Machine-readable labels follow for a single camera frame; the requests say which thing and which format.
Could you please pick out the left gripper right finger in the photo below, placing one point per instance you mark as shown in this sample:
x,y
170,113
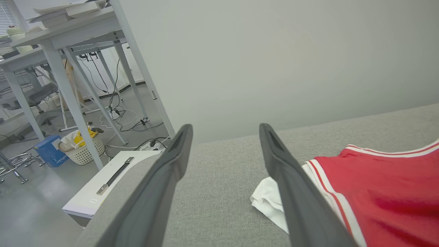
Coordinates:
x,y
301,206

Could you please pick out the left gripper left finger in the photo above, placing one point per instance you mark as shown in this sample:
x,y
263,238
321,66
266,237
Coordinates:
x,y
151,202

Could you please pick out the red and white garment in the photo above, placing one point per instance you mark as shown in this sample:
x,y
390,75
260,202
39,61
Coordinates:
x,y
384,192

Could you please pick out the white power strip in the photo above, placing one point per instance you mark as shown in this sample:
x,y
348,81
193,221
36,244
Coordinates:
x,y
152,145

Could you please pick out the grey fabric sofa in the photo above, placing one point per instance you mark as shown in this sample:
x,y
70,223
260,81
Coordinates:
x,y
223,192

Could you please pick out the white laundry basket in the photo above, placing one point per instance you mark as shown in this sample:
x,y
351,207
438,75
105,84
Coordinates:
x,y
85,152

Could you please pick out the blue cardboard box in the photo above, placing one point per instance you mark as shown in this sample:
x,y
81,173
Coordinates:
x,y
51,151

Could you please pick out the chrome chair base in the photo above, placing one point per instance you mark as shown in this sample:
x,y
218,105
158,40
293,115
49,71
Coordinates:
x,y
15,163

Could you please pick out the grey office chair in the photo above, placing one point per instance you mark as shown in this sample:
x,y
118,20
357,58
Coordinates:
x,y
37,96

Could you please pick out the large white desk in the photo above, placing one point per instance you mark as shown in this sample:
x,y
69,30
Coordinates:
x,y
68,31

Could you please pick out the stack of books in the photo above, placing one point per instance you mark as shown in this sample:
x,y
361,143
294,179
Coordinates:
x,y
65,13

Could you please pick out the pale green cup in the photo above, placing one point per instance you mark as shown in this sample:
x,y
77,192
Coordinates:
x,y
17,34

